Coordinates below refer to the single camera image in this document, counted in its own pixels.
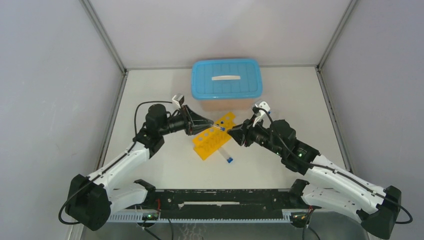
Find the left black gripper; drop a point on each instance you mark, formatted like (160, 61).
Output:
(193, 122)

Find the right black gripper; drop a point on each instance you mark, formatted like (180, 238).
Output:
(239, 132)

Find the yellow test tube rack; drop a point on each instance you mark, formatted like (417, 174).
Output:
(210, 140)

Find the blue plastic box lid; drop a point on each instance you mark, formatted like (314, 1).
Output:
(226, 79)

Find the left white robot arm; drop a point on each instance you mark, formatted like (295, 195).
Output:
(93, 198)

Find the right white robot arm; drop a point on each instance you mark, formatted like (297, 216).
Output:
(326, 185)

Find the blue-capped tube bundle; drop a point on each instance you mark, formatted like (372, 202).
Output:
(225, 155)

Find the pink plastic storage box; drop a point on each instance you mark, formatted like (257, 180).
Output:
(229, 104)

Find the clear plastic well plate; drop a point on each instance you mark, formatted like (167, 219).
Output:
(268, 114)

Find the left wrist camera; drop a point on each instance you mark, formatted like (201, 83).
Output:
(178, 100)

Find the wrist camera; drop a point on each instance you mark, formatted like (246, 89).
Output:
(255, 108)
(178, 100)

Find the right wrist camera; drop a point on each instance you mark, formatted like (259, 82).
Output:
(255, 108)

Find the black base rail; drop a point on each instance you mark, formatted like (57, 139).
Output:
(223, 204)

